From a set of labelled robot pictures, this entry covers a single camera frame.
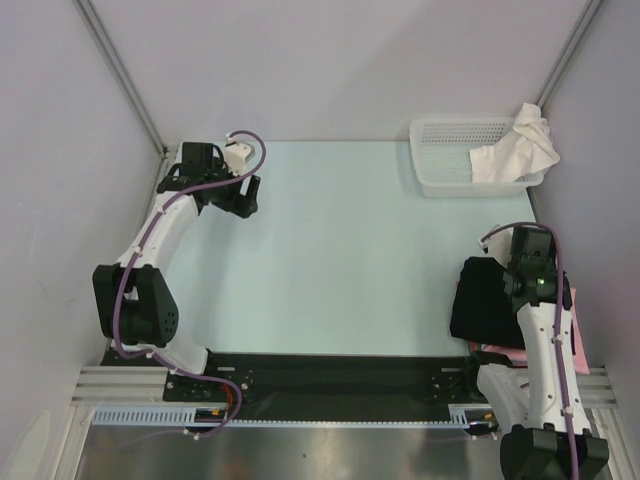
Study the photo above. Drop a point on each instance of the white slotted cable duct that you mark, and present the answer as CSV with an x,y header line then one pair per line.
x,y
454,416

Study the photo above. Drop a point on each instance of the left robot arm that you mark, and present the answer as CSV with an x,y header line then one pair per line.
x,y
136,308

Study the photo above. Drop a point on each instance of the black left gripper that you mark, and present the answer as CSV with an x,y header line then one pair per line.
x,y
243,205

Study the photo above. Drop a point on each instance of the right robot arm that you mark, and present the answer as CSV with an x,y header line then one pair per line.
x,y
546,432

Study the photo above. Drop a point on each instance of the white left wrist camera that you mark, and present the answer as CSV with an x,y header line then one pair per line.
x,y
237,155

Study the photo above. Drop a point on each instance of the white t shirt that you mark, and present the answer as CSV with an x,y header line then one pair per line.
x,y
526,149

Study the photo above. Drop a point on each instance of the black t shirt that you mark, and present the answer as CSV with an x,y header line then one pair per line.
x,y
481,311

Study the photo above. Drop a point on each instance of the white plastic basket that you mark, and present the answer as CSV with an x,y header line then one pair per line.
x,y
440,149

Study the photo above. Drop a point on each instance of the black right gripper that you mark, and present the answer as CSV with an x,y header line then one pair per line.
x,y
553,270

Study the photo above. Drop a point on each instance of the aluminium frame rail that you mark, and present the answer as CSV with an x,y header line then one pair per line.
x,y
144,386

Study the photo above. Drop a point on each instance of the pink folded t shirt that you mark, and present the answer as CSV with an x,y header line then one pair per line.
x,y
519,357

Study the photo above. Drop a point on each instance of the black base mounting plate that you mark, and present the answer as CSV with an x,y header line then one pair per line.
x,y
347,387

